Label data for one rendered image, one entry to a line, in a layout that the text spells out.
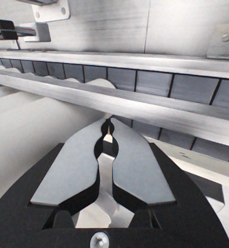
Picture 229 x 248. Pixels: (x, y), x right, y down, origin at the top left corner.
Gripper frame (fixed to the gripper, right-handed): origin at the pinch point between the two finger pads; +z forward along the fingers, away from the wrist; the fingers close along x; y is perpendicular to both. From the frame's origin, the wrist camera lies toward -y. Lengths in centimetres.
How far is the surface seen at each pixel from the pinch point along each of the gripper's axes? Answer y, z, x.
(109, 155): 11.6, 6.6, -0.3
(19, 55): -4.4, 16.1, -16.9
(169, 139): 3.9, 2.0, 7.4
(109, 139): 4.0, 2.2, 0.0
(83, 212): 24.3, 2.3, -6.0
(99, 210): 24.7, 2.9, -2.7
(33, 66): -2.8, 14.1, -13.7
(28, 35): -7.1, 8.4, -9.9
